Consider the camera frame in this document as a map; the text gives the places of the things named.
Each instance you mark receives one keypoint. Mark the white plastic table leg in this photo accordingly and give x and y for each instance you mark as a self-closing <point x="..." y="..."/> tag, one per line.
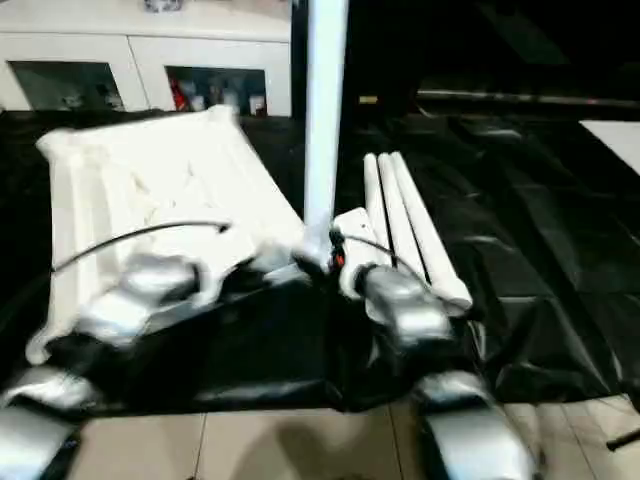
<point x="377" y="200"/>
<point x="425" y="225"/>
<point x="325" y="100"/>
<point x="400" y="210"/>

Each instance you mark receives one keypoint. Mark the white plastic table top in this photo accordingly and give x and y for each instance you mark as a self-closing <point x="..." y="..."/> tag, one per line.
<point x="150" y="165"/>

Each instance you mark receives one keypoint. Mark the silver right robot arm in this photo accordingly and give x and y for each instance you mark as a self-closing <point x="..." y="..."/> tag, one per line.
<point x="420" y="320"/>

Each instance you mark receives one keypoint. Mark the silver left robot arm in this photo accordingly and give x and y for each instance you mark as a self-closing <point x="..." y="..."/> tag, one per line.
<point x="125" y="295"/>

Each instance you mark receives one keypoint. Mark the white mug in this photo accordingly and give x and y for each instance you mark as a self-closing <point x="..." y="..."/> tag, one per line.
<point x="257" y="106"/>

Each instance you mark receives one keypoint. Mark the black plastic mat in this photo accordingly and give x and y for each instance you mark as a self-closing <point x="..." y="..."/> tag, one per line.
<point x="525" y="250"/>

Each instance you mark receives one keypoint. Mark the black speaker box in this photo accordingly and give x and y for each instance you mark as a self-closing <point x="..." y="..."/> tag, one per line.
<point x="380" y="50"/>

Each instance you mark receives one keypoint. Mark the red packet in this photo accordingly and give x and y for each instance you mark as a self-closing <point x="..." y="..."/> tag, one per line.
<point x="177" y="92"/>

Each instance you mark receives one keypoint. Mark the black television edge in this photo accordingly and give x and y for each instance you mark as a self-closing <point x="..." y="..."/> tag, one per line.
<point x="525" y="97"/>

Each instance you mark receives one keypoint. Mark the white glass-door cabinet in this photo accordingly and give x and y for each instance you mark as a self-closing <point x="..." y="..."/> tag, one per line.
<point x="140" y="45"/>

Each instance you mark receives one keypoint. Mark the white flat board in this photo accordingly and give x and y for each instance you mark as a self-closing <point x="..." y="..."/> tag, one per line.
<point x="617" y="142"/>

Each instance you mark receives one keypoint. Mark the black metal stand leg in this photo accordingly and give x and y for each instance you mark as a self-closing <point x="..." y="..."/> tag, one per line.
<point x="622" y="441"/>

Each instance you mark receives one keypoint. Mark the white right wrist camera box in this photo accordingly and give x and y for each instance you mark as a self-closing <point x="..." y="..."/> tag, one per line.
<point x="357" y="240"/>

